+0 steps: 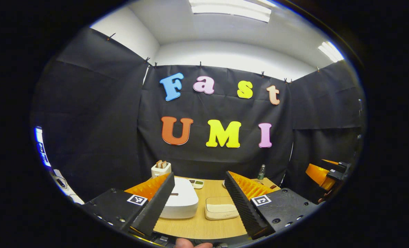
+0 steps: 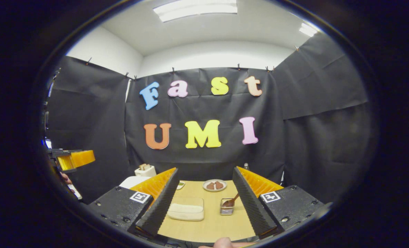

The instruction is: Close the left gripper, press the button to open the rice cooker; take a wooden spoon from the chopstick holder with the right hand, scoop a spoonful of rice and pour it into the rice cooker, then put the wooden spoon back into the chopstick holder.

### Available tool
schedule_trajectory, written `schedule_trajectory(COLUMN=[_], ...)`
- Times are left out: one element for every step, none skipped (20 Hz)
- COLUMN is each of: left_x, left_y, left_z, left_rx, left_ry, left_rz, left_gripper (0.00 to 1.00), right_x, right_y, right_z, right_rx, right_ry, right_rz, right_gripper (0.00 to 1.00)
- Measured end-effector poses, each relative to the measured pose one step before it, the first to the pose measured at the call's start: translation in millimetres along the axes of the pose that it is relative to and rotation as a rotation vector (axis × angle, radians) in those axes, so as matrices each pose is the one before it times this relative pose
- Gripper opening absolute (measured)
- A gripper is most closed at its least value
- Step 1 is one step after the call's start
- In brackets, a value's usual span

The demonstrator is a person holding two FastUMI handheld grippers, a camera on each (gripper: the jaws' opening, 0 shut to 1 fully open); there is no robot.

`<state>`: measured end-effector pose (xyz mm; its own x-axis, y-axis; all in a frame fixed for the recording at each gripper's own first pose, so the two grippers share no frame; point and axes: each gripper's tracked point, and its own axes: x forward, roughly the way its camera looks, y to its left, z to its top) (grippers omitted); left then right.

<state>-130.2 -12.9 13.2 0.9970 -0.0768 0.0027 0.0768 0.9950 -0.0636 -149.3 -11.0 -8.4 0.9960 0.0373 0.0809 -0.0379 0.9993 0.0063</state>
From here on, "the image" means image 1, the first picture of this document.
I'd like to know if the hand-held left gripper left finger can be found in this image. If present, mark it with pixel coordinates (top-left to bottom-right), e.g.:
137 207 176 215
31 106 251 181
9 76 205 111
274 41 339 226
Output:
82 172 175 237

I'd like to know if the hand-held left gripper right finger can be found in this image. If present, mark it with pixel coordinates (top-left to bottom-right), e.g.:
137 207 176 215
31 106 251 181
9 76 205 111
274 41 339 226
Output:
224 170 318 240

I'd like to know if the clear rice container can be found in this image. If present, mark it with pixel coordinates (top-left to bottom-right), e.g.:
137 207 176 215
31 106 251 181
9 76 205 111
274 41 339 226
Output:
204 196 240 221

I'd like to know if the white rice cooker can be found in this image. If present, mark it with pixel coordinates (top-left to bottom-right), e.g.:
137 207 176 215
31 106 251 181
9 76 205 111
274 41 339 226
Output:
160 177 199 219

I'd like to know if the white toaster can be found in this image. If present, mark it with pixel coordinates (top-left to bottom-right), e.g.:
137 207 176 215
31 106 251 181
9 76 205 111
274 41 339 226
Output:
151 163 172 178

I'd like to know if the black backdrop cloth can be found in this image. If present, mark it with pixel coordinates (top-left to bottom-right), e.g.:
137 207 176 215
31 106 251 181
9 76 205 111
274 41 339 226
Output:
32 28 367 204

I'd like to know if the white furniture edge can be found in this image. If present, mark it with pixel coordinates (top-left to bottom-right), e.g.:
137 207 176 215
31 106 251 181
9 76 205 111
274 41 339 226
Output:
50 168 85 206

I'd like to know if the small ceiling light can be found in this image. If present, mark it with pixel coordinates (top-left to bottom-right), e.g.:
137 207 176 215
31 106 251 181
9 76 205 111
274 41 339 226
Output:
317 41 345 63

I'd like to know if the lit screen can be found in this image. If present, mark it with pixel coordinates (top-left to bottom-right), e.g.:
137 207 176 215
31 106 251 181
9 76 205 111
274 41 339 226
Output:
34 126 52 168

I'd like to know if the long ceiling light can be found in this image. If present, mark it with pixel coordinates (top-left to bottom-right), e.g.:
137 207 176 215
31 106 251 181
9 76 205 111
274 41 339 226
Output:
190 0 272 23

